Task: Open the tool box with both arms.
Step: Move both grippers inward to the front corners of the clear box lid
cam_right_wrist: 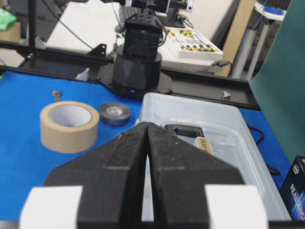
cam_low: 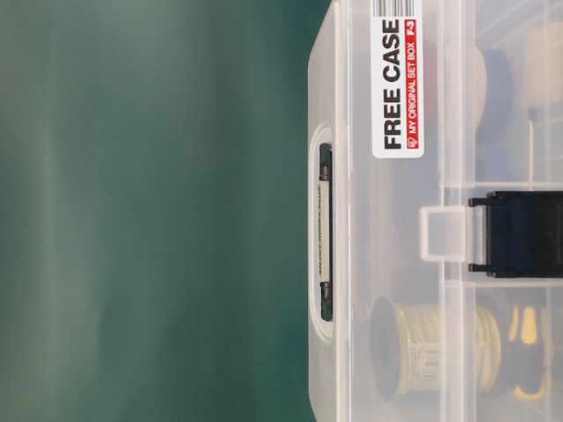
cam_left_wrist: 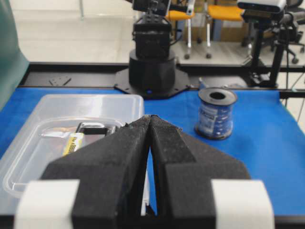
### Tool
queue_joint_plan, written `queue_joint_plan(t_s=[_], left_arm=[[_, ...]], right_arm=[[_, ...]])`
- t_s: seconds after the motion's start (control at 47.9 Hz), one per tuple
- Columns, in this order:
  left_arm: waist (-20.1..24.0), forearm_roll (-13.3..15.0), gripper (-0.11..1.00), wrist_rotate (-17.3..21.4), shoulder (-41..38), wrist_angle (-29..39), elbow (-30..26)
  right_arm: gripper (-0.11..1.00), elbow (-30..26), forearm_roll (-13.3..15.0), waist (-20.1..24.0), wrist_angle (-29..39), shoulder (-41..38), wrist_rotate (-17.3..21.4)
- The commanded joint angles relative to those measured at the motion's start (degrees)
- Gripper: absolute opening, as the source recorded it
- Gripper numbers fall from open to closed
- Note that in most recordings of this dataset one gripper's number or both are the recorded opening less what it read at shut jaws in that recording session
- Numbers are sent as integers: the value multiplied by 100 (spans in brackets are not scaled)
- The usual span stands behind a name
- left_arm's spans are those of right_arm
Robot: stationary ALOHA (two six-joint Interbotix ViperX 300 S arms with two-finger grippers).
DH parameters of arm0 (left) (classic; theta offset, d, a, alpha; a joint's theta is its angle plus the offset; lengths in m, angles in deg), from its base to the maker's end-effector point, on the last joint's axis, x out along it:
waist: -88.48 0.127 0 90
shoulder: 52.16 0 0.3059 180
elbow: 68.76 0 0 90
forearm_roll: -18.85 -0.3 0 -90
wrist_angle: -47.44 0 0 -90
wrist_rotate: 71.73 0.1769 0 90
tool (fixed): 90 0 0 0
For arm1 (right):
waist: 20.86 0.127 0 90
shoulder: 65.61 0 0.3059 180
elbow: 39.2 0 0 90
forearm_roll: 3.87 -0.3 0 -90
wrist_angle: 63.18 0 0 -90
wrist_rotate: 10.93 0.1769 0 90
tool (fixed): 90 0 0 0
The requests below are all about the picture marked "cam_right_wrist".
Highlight cardboard box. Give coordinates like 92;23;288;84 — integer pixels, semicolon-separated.
0;21;21;43

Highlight small metal wrench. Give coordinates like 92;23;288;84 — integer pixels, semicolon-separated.
51;90;62;102

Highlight grey duct tape roll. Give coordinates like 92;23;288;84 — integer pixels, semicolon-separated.
99;103;131;127

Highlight beige masking tape roll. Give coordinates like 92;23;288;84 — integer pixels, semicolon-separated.
40;101;100;154

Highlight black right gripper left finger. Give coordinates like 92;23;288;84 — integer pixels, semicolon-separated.
44;123;148;229

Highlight black tool box latch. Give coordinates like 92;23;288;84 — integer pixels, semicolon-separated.
164;125;204;138

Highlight blue table mat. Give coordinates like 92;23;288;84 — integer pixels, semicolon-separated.
0;71;290;220

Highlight black cable on mat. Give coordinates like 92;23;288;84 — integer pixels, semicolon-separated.
247;125;282;176

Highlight clear plastic tool box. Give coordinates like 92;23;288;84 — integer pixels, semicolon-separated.
139;93;291;221

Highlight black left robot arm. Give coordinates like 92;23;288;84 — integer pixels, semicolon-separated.
45;0;169;229

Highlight white tray of coloured parts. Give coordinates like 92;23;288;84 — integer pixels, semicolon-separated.
165;27;223;61

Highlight black aluminium frame rail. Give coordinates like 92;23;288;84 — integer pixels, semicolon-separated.
0;42;260;110

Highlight dark green backdrop board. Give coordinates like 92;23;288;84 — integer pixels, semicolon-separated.
249;0;305;163

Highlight black realsense box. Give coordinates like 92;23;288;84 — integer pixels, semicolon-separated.
279;156;305;221

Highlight green cloth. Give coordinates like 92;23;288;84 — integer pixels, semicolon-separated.
0;8;17;31

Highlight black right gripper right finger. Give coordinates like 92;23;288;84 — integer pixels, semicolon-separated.
147;123;244;229

